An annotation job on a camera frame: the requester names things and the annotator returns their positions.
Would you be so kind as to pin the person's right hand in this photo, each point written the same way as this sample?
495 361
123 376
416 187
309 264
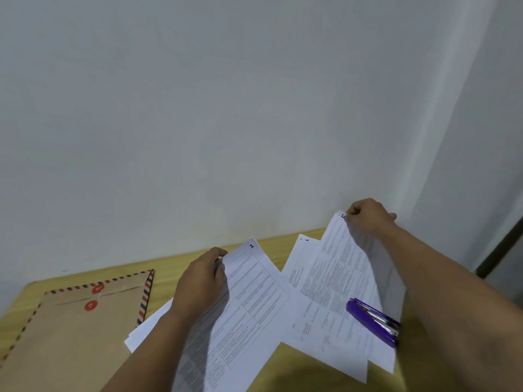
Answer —
372 220

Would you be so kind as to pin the person's left hand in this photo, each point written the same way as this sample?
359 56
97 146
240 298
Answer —
196 285

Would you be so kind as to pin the person's left thumb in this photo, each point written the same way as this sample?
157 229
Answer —
222 272

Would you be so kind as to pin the person's right fingers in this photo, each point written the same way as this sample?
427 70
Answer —
356 211

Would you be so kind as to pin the printed paper sheet with table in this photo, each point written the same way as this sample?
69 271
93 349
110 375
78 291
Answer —
347 273
322 347
253 306

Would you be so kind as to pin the person's left forearm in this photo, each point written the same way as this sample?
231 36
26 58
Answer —
149 355

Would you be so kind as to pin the person's right forearm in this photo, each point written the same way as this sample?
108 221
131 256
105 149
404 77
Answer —
457 306

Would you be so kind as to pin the plain white paper sheet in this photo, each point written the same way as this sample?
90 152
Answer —
149 328

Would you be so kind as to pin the purple stapler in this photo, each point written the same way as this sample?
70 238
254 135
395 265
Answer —
374 320

